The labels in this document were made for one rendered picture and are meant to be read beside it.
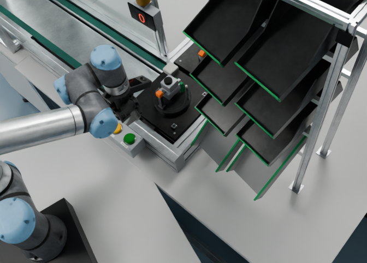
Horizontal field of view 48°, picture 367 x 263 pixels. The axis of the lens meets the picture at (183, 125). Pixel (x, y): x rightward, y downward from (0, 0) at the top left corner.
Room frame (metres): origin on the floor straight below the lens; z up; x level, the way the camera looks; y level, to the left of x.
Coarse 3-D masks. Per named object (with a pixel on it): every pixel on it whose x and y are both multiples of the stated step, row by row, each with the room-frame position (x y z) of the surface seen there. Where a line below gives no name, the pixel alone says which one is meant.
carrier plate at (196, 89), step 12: (180, 72) 0.99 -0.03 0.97; (156, 84) 0.96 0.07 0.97; (192, 84) 0.92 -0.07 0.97; (144, 96) 0.92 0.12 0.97; (192, 96) 0.87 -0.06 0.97; (144, 108) 0.86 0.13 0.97; (192, 108) 0.82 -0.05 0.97; (156, 120) 0.80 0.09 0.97; (168, 120) 0.79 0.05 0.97; (180, 120) 0.78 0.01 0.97; (192, 120) 0.77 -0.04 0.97; (168, 132) 0.74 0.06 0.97; (180, 132) 0.73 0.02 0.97
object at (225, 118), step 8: (208, 96) 0.69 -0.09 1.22; (240, 96) 0.65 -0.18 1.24; (200, 104) 0.67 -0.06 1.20; (208, 104) 0.67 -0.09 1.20; (216, 104) 0.66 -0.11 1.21; (232, 104) 0.64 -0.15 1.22; (200, 112) 0.64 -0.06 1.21; (208, 112) 0.64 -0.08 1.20; (216, 112) 0.63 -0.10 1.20; (224, 112) 0.62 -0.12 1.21; (232, 112) 0.61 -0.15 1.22; (240, 112) 0.60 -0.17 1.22; (208, 120) 0.61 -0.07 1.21; (216, 120) 0.61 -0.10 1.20; (224, 120) 0.60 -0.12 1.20; (232, 120) 0.59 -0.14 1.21; (240, 120) 0.58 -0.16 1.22; (216, 128) 0.58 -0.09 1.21; (224, 128) 0.58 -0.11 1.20; (232, 128) 0.57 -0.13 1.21
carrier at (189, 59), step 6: (192, 48) 1.10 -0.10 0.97; (198, 48) 1.09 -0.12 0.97; (186, 54) 1.07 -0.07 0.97; (192, 54) 1.07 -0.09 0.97; (180, 60) 1.05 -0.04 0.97; (186, 60) 1.04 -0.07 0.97; (192, 60) 1.04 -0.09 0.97; (198, 60) 1.03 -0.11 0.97; (180, 66) 1.02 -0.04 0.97; (186, 66) 1.01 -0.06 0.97; (192, 66) 1.01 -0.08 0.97; (186, 72) 1.00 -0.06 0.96
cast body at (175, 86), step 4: (168, 76) 0.89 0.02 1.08; (172, 76) 0.89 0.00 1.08; (164, 80) 0.87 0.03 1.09; (168, 80) 0.87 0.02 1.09; (172, 80) 0.87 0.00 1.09; (176, 80) 0.87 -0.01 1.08; (180, 80) 0.90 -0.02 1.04; (164, 84) 0.86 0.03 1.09; (168, 84) 0.86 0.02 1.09; (172, 84) 0.86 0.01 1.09; (176, 84) 0.86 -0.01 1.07; (160, 88) 0.87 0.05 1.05; (164, 88) 0.86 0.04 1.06; (168, 88) 0.85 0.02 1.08; (172, 88) 0.85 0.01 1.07; (176, 88) 0.86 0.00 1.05; (180, 88) 0.87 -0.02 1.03; (168, 92) 0.85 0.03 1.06; (172, 92) 0.85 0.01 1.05; (176, 92) 0.86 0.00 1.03; (164, 96) 0.85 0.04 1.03; (168, 96) 0.84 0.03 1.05; (172, 96) 0.85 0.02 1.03
